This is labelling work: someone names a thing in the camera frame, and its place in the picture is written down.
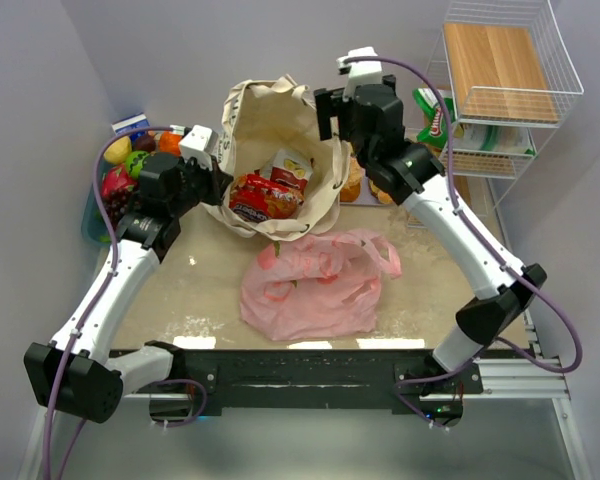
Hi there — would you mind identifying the aluminium table frame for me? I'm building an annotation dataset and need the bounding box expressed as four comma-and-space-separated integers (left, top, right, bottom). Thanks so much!
19, 309, 596, 480

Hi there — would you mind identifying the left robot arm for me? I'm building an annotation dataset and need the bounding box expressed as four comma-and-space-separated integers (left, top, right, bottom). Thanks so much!
24, 152, 233, 423

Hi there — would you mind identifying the small round bun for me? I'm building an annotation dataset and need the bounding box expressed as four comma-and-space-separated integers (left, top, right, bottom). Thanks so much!
369, 181, 393, 205

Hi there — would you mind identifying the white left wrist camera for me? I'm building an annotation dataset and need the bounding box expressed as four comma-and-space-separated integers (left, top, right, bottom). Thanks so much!
170, 125, 218, 171

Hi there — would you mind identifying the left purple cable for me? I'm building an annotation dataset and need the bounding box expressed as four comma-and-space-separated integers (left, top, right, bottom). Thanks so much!
40, 126, 207, 480

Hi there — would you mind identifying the large red cookie bag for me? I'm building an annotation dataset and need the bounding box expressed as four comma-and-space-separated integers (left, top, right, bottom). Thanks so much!
229, 174, 304, 223

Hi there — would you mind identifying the purple cable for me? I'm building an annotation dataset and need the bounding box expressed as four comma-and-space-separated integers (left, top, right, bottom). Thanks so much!
344, 55, 584, 426
40, 126, 207, 480

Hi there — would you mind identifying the pink dragon fruit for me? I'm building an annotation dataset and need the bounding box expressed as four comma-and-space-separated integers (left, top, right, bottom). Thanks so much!
100, 164, 137, 199

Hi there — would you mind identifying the teal fruit bin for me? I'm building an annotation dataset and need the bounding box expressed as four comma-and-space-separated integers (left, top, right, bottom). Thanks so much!
81, 184, 110, 248

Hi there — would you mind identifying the blue white carton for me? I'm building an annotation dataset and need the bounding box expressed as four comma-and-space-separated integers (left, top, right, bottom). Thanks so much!
111, 113, 150, 135

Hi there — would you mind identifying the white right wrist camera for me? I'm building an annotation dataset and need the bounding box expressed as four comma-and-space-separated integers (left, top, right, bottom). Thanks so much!
336, 46, 383, 101

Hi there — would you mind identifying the green white chips bag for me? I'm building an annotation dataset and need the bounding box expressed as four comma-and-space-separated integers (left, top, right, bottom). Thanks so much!
412, 88, 448, 150

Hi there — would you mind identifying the clear green-trim package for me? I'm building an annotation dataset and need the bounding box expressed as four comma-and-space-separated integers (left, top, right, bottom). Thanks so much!
454, 124, 535, 155

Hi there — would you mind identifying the pink plastic grocery bag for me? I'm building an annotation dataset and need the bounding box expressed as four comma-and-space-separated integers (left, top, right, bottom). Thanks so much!
240, 229, 402, 341

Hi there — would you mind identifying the orange fruit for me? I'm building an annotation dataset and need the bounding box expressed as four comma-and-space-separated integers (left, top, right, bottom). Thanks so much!
158, 131, 183, 156

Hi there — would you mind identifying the green fruit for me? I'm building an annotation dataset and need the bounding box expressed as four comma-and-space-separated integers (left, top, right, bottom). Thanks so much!
124, 150, 151, 180

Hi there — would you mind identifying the lavender food tray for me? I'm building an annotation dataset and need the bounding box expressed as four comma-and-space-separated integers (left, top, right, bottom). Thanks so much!
340, 170, 389, 207

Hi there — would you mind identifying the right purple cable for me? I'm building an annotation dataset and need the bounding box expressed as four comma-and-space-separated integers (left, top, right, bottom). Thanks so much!
344, 55, 584, 426

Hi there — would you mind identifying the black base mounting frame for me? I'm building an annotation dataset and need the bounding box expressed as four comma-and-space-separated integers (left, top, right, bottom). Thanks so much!
141, 349, 483, 427

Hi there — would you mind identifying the sugared bundt cake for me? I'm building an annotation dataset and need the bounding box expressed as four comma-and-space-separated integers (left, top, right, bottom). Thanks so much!
339, 156, 364, 203

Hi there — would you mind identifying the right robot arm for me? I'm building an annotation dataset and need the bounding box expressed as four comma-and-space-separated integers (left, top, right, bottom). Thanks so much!
314, 83, 547, 372

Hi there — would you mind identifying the white wire shelf rack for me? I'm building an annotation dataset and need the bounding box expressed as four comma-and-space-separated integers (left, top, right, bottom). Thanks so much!
426, 1, 584, 219

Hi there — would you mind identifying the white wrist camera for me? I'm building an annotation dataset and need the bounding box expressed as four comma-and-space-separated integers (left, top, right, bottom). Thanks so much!
170, 125, 218, 171
336, 46, 383, 101

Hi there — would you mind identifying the dark plum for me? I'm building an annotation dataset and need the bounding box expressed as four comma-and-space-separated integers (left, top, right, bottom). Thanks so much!
132, 133, 157, 153

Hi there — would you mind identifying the yellow lemon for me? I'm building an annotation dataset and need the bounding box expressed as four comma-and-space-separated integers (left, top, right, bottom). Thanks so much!
103, 136, 132, 165

